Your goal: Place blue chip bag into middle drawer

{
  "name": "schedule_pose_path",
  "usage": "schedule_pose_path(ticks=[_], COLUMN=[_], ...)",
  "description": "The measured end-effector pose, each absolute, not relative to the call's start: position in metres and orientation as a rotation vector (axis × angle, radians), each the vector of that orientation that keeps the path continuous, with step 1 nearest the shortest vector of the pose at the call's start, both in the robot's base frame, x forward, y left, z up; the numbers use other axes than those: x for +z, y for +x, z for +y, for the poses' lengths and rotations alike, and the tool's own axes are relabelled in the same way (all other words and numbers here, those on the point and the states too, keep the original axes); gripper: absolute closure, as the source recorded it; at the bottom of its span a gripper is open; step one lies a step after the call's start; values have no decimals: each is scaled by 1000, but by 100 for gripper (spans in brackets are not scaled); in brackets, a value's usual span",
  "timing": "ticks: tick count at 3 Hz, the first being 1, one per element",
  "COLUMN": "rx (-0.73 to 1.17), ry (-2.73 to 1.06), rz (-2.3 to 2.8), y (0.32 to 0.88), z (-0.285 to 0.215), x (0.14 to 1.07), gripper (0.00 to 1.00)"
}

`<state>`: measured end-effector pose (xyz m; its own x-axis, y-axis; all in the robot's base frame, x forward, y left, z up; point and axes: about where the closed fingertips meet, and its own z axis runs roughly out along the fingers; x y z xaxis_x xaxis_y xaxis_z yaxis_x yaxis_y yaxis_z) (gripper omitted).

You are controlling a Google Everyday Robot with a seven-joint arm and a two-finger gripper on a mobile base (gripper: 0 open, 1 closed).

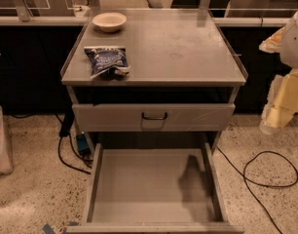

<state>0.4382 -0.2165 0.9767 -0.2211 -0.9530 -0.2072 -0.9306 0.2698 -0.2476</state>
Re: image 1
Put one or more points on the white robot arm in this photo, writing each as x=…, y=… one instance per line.
x=282, y=99

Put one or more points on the open grey middle drawer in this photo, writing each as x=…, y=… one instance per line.
x=154, y=191

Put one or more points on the blue power adapter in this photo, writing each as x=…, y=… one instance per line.
x=82, y=145

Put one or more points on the closed grey upper drawer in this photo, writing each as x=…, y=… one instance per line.
x=126, y=117

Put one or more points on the blue tape on floor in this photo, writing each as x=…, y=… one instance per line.
x=51, y=229

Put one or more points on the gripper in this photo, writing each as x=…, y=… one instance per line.
x=294, y=44

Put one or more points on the black drawer handle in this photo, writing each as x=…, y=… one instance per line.
x=154, y=118

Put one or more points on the blue chip bag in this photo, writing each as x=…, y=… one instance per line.
x=107, y=60

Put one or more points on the grey drawer cabinet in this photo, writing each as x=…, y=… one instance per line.
x=175, y=56

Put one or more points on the white ceramic bowl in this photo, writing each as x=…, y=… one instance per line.
x=110, y=22

